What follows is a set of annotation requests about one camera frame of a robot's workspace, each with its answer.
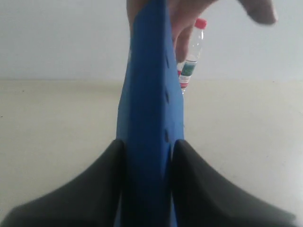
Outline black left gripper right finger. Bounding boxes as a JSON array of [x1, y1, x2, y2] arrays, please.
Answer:
[[170, 140, 297, 227]]

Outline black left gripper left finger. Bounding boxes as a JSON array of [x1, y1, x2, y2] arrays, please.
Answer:
[[4, 140, 125, 227]]

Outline blue ring binder notebook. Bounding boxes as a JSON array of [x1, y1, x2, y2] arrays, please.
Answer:
[[115, 0, 184, 227]]

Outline clear plastic water bottle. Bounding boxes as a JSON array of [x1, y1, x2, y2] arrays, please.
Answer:
[[177, 18, 207, 94]]

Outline person's bare hand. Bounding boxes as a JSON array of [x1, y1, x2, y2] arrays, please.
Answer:
[[126, 0, 279, 63]]

